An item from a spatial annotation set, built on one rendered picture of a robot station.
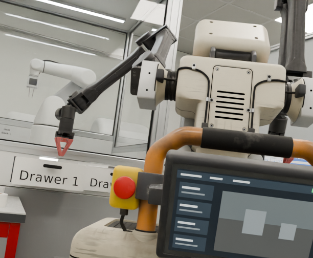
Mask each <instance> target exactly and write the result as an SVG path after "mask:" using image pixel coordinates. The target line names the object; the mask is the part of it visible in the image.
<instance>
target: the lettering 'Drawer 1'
mask: <svg viewBox="0 0 313 258"><path fill-rule="evenodd" d="M22 171H24V170H21V173H20V180H25V179H27V178H28V175H29V174H28V172H27V171H24V172H26V173H27V177H26V178H25V179H21V175H22ZM33 175H35V174H31V177H30V181H31V179H32V176H33ZM37 176H41V175H37ZM37 178H40V177H37ZM37 178H36V181H37ZM48 178H49V183H51V181H52V179H53V176H52V178H51V180H50V176H48ZM48 178H47V180H48ZM56 178H59V179H60V180H56ZM56 178H55V183H56V181H61V178H60V177H56ZM74 178H76V179H75V185H74V184H73V185H74V186H78V185H76V180H77V177H74ZM41 179H42V176H41V178H40V180H39V181H40V182H41ZM44 179H45V182H47V180H46V176H44ZM65 179H67V178H63V184H64V180H65ZM39 181H37V182H39ZM56 184H60V183H56Z"/></svg>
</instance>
